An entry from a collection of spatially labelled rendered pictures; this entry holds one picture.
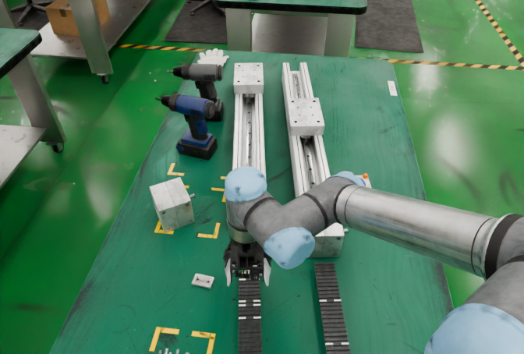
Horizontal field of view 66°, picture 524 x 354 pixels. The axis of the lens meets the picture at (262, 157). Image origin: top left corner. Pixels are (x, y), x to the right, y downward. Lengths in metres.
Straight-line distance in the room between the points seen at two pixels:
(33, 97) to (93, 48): 0.82
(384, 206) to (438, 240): 0.10
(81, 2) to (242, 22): 1.11
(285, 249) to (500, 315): 0.35
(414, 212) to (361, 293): 0.51
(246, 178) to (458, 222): 0.35
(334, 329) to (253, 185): 0.42
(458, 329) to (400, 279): 0.73
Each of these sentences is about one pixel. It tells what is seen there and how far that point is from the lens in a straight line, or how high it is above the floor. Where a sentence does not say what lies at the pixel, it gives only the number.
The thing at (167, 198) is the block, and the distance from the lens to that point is 1.13.
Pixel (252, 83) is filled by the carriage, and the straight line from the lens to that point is 1.50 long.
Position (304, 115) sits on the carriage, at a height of 0.90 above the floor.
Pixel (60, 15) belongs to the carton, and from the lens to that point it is 3.72.
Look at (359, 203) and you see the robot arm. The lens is 0.66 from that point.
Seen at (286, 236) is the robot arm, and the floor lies 1.17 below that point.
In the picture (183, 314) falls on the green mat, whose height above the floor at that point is 0.78.
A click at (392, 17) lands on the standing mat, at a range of 4.49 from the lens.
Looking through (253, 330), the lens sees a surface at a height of 0.81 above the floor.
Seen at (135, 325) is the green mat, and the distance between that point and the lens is 1.05.
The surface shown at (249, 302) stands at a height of 0.81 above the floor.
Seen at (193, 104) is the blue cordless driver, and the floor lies 0.99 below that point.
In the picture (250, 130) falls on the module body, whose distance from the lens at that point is 1.38.
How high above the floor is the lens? 1.70
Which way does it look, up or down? 42 degrees down
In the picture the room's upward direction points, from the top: straight up
